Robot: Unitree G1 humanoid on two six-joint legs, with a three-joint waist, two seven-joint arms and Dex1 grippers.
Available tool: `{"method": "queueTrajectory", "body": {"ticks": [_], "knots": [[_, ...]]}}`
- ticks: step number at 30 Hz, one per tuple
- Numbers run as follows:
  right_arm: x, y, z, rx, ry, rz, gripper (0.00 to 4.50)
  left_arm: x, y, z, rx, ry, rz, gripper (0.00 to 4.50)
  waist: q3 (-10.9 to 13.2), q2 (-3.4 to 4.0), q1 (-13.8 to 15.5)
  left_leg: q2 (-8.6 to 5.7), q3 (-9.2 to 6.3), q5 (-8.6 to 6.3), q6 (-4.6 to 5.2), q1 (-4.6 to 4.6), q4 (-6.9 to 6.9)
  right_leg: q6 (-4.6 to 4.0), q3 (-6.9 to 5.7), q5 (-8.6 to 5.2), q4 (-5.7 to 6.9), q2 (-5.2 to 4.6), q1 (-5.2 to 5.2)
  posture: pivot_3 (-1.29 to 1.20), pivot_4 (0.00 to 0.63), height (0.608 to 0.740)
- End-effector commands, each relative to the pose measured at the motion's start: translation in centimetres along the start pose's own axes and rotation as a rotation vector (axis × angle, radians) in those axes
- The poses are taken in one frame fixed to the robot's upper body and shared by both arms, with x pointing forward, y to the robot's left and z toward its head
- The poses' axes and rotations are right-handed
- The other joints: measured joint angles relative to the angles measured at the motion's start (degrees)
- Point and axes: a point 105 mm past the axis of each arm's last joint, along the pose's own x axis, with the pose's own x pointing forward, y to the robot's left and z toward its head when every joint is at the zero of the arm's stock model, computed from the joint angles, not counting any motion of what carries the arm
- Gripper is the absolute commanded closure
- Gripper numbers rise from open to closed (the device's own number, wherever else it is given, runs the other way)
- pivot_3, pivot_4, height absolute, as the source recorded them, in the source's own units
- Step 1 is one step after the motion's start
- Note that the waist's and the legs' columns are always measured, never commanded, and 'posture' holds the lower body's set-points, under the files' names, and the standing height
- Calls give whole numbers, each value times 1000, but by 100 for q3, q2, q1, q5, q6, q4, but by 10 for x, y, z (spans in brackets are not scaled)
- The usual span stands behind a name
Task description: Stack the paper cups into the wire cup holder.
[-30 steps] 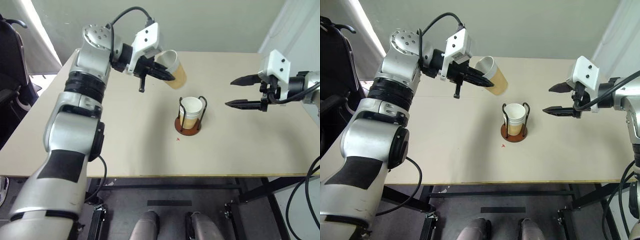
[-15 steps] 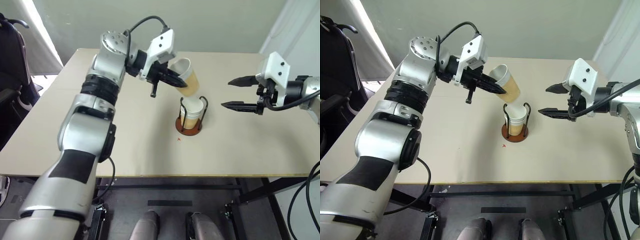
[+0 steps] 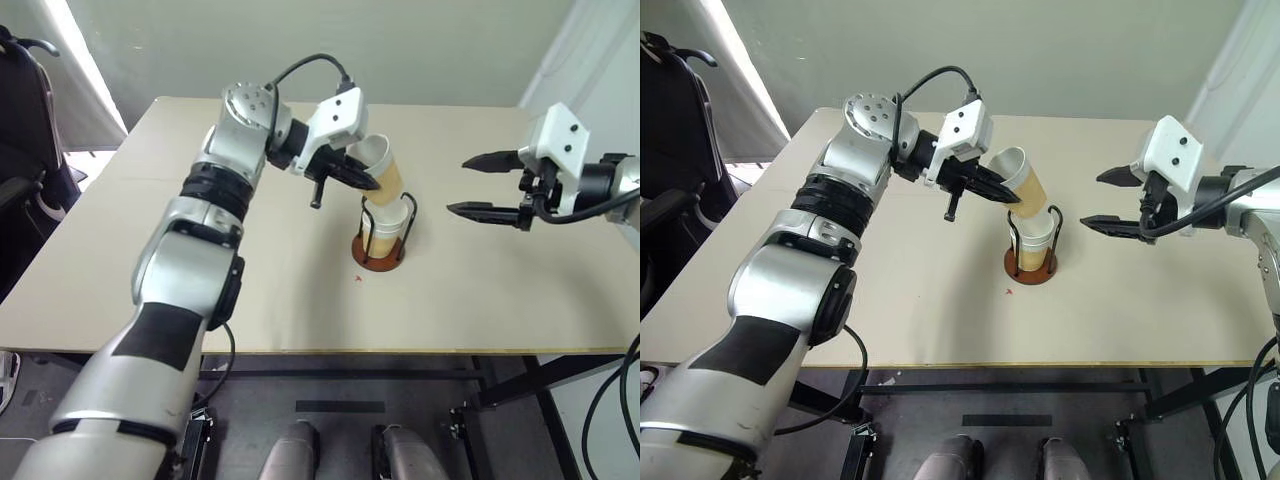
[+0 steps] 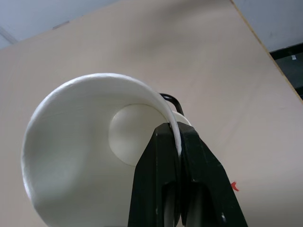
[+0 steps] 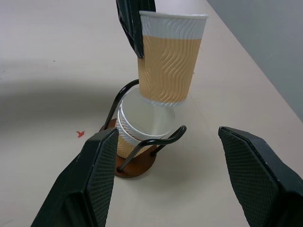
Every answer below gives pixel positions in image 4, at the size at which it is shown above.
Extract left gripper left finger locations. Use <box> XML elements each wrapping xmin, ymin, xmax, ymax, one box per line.
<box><xmin>127</xmin><ymin>122</ymin><xmax>184</xmax><ymax>227</ymax></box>

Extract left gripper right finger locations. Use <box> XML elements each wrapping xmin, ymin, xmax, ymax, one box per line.
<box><xmin>177</xmin><ymin>121</ymin><xmax>249</xmax><ymax>227</ymax></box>

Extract yellow paper cup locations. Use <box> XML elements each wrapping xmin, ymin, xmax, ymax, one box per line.
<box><xmin>20</xmin><ymin>72</ymin><xmax>184</xmax><ymax>227</ymax></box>

